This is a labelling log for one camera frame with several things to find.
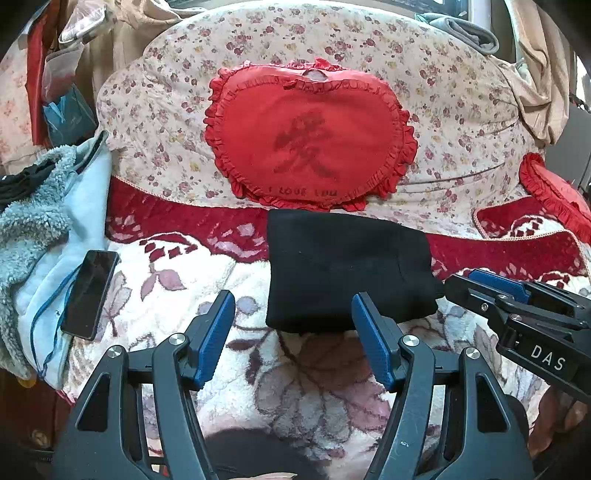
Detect black knit pants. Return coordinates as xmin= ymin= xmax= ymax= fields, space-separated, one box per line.
xmin=266 ymin=210 xmax=444 ymax=334

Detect right hand holding gripper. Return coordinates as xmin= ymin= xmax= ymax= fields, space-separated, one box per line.
xmin=528 ymin=386 xmax=590 ymax=458

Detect red white plush blanket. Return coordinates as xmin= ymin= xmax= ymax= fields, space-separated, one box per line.
xmin=59 ymin=177 xmax=590 ymax=465

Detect small red ruffled pillow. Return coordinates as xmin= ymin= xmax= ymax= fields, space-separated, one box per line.
xmin=519 ymin=152 xmax=591 ymax=243

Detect black smartphone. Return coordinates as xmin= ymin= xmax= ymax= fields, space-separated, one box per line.
xmin=60 ymin=250 xmax=119 ymax=340

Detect floral beige quilt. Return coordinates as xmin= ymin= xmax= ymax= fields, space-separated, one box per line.
xmin=96 ymin=1 xmax=538 ymax=234

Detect light blue fleece jacket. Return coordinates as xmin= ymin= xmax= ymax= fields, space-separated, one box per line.
xmin=1 ymin=133 xmax=111 ymax=390

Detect beige curtain fabric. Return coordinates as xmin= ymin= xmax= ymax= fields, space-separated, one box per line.
xmin=494 ymin=1 xmax=570 ymax=145

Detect red heart ruffled pillow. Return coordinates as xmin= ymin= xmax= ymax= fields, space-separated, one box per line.
xmin=204 ymin=59 xmax=418 ymax=211

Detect grey folded garment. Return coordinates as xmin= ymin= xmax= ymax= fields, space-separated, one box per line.
xmin=415 ymin=12 xmax=500 ymax=55

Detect blue plastic bag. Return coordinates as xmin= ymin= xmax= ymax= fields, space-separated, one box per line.
xmin=42 ymin=84 xmax=97 ymax=147

